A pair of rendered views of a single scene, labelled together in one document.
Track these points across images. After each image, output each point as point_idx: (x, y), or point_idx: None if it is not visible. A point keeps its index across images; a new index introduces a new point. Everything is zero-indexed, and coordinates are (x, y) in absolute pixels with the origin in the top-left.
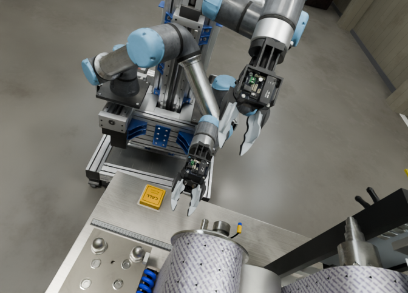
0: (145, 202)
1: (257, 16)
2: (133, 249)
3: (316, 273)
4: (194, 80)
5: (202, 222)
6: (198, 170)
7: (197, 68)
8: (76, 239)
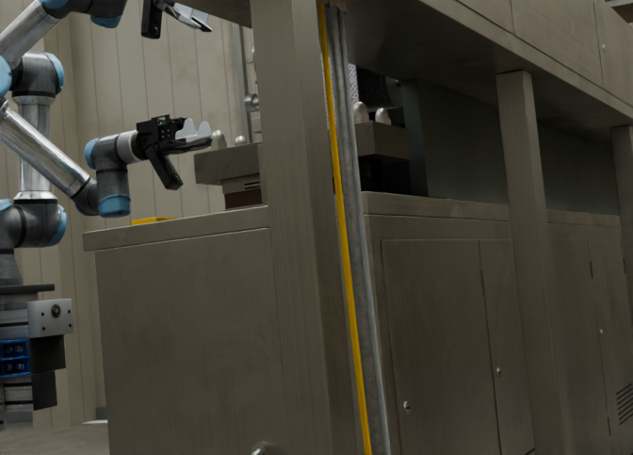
0: (162, 218)
1: None
2: (237, 138)
3: None
4: (28, 129)
5: (249, 59)
6: (178, 118)
7: (19, 115)
8: (183, 218)
